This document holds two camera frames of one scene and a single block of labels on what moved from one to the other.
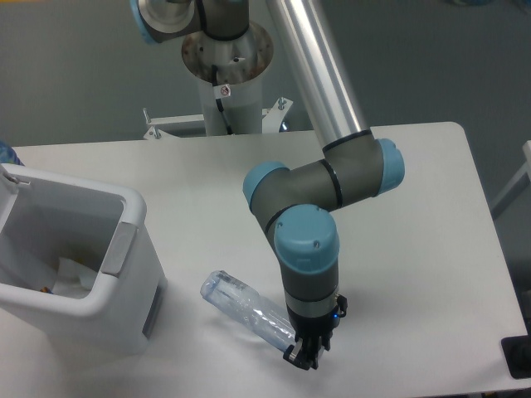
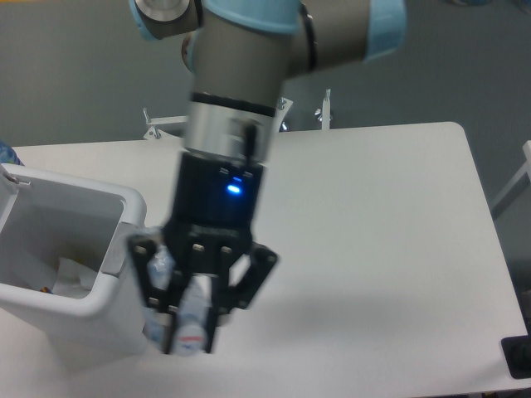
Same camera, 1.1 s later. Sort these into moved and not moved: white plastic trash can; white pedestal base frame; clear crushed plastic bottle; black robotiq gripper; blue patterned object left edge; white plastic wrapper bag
Moved: black robotiq gripper; clear crushed plastic bottle
Not moved: white plastic trash can; blue patterned object left edge; white plastic wrapper bag; white pedestal base frame
